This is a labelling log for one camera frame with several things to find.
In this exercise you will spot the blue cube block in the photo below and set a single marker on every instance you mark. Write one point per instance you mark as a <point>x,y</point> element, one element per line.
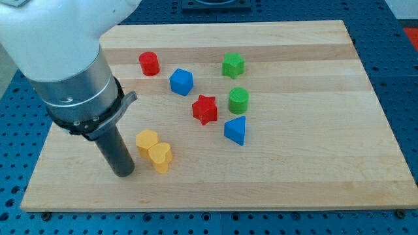
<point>181,82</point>

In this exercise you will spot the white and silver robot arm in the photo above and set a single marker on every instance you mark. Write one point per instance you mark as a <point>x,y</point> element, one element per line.
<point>56,46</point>

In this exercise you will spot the green star block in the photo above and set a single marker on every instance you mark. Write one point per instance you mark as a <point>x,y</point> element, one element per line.
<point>233,65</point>

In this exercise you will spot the red cylinder block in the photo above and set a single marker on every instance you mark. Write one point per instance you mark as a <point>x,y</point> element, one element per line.
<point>149,63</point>

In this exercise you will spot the green cylinder block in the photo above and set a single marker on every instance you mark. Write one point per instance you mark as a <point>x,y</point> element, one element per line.
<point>238,100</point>

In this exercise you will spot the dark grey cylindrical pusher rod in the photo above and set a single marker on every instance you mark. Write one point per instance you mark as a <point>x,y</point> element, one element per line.
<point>114,150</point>

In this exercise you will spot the yellow heart block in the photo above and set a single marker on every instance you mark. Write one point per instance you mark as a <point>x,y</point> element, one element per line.
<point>161,156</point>

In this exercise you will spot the blue triangle block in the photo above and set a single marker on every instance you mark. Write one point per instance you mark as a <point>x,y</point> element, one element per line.
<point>235,130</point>

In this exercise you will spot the yellow hexagon block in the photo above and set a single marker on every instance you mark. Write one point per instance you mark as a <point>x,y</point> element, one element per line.
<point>145,140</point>

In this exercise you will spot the black flange mounting ring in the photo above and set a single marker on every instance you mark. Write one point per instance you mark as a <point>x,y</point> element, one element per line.
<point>95,116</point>

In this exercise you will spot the wooden cutting board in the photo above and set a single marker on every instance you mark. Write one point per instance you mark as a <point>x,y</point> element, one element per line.
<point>237,116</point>

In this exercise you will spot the red star block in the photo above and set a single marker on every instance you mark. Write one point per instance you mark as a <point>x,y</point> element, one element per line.
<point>205,109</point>

